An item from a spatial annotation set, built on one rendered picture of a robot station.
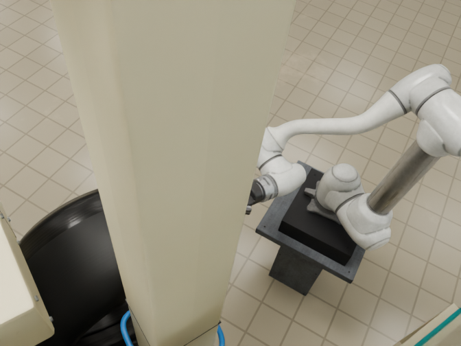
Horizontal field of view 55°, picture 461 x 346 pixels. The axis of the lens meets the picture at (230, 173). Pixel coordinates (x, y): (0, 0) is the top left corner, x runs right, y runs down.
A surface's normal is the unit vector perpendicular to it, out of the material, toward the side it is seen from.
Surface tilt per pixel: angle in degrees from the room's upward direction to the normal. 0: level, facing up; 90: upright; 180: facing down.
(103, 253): 5
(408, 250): 0
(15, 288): 0
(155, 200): 90
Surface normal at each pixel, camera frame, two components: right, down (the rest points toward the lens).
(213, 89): 0.55, 0.70
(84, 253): -0.08, -0.49
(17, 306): 0.10, -0.59
